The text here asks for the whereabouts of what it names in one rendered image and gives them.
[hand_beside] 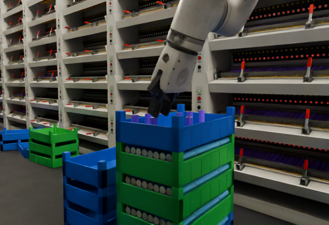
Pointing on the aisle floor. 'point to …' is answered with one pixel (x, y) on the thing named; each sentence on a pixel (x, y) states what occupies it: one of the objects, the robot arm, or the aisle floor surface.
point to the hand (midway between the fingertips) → (160, 107)
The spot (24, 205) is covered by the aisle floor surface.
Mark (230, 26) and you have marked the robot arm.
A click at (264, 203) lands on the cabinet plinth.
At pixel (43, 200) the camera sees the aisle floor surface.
